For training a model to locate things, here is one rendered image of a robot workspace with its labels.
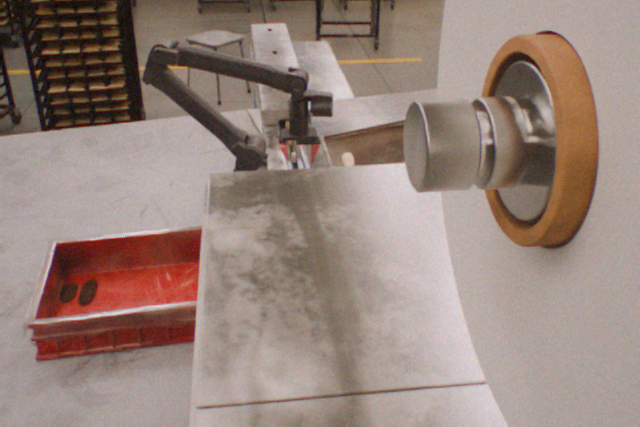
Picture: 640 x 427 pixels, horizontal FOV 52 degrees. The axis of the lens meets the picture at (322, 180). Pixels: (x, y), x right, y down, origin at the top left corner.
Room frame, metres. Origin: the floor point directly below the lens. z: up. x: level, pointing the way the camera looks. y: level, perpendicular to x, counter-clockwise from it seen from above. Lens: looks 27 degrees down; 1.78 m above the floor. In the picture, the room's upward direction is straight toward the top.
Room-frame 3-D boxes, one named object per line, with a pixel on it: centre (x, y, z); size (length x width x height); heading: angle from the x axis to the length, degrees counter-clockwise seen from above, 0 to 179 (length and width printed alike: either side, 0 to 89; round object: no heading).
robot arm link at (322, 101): (1.77, 0.03, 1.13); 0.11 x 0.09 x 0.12; 87
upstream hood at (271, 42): (2.84, 0.21, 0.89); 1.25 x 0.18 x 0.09; 7
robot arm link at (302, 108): (1.77, 0.06, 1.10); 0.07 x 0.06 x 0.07; 87
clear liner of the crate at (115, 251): (1.23, 0.39, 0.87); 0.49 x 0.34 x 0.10; 102
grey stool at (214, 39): (4.91, 0.82, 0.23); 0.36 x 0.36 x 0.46; 54
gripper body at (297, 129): (1.77, 0.07, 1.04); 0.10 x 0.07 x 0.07; 98
